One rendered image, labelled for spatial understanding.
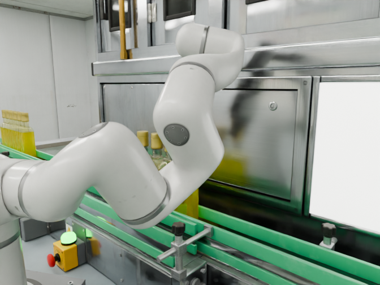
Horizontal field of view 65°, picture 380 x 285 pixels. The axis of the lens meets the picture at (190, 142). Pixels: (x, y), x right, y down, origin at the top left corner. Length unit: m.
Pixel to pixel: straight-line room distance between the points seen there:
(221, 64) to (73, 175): 0.31
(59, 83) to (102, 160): 6.71
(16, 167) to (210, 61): 0.34
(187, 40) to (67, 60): 6.59
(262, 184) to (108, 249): 0.46
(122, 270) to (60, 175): 0.55
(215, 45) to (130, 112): 0.67
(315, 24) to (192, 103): 0.47
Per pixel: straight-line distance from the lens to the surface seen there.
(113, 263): 0.92
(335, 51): 0.74
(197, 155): 0.44
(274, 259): 0.69
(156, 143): 0.87
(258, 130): 0.81
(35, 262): 1.13
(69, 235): 1.02
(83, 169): 0.36
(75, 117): 7.24
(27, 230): 1.25
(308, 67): 0.76
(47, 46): 7.03
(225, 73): 0.55
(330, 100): 0.73
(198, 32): 0.64
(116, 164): 0.37
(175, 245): 0.67
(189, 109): 0.41
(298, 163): 0.77
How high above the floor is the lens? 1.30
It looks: 11 degrees down
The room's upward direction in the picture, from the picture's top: straight up
